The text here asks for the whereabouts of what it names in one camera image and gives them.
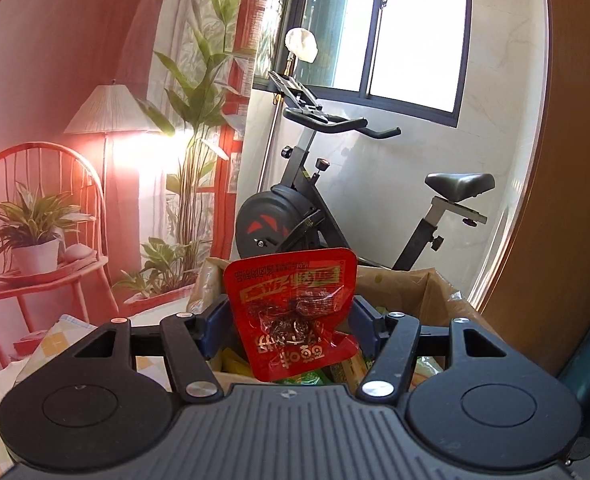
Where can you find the white-headed mop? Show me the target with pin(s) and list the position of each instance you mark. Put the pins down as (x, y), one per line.
(301, 44)

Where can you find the room scene wall poster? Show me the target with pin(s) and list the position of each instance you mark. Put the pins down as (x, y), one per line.
(50, 85)

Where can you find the red snack packet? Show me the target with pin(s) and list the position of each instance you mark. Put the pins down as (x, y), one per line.
(290, 310)

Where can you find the yellow green snack packet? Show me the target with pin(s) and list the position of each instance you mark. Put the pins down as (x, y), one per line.
(427, 367)

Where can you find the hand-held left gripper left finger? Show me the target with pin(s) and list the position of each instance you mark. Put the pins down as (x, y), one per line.
(217, 325)

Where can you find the checkered flower tablecloth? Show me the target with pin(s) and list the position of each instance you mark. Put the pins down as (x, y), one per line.
(50, 342)

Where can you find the black exercise bike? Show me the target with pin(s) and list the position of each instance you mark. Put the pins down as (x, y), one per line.
(275, 215)

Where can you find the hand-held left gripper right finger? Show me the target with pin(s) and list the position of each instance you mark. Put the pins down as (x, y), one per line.
(365, 327)

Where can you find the cardboard box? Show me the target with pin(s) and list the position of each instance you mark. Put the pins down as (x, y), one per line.
(425, 290)

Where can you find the brown wooden board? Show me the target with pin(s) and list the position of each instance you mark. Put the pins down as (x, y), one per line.
(565, 160)

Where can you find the dark framed window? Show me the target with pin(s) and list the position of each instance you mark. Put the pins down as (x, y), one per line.
(415, 35)

